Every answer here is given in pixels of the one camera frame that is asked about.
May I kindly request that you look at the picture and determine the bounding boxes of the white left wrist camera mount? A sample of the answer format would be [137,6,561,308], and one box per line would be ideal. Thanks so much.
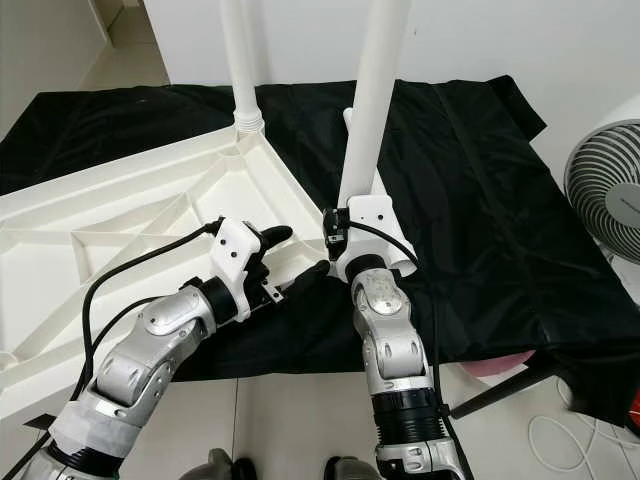
[210,217,266,311]

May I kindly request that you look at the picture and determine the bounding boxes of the white plastic children table top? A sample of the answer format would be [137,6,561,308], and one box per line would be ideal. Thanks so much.
[0,120,346,426]

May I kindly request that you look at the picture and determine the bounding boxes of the white plastic table leg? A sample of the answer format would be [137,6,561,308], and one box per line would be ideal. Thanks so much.
[336,0,414,216]
[220,0,266,136]
[342,106,421,278]

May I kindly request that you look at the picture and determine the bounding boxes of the black table frame leg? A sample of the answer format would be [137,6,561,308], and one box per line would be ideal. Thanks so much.
[448,362,566,419]
[20,415,61,436]

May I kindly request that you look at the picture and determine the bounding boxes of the pink plastic item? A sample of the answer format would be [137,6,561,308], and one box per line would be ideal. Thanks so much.
[460,350,536,376]

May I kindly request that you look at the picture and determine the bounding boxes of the black table cloth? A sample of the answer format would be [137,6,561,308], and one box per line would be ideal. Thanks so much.
[0,73,640,426]

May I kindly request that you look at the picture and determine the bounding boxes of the white round fan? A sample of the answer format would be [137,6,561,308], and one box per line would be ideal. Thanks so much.
[563,118,640,263]

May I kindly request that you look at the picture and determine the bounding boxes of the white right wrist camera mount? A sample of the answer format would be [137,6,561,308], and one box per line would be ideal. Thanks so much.
[335,195,406,281]

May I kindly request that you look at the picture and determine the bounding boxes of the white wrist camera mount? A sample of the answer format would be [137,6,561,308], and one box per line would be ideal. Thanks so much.
[335,195,406,281]
[210,217,266,311]

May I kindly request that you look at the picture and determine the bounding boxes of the white floor cable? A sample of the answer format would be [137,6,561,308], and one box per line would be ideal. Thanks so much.
[525,405,640,471]

